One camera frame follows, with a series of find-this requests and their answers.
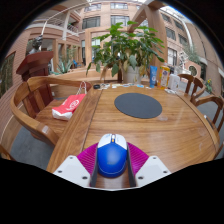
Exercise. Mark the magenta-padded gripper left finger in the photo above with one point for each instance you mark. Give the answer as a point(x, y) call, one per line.
point(71, 168)

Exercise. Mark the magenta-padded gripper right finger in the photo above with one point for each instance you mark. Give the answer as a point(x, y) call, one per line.
point(152, 168)

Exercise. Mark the blue and white computer mouse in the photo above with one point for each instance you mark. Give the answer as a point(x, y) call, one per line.
point(112, 158)

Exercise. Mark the round black mouse pad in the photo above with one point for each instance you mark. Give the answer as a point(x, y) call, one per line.
point(138, 105)

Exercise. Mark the red and white bag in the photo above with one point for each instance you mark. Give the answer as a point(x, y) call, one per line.
point(69, 106)

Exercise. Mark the wide wooden armchair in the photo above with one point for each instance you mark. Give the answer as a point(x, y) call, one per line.
point(25, 118)

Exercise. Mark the clear crumpled plastic wrapper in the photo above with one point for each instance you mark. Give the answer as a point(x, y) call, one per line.
point(170, 90)

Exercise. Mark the small blue sticker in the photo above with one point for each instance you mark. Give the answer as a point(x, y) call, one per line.
point(140, 85)

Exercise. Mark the small black object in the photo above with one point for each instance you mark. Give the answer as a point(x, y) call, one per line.
point(96, 86)

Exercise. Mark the white plastic bottle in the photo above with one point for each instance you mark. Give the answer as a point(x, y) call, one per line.
point(174, 82)

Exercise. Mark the blue squeeze tube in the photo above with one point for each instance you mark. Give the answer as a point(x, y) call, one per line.
point(153, 76)

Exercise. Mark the yellow liquid bottle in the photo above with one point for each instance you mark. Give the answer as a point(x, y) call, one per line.
point(164, 77)

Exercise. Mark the white plant pot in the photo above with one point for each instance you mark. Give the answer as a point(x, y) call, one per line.
point(131, 76)

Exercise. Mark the wooden chair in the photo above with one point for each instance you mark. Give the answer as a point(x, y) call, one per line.
point(103, 75)

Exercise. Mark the spiky green agave plant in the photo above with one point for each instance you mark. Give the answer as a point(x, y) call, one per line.
point(63, 66)

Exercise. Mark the green leafy potted plant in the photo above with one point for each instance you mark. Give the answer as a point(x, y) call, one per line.
point(123, 46)

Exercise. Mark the dark bust statue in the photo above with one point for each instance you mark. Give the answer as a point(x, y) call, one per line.
point(36, 44)

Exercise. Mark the dark red wooden pedestal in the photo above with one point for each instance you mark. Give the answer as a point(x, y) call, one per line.
point(36, 63)

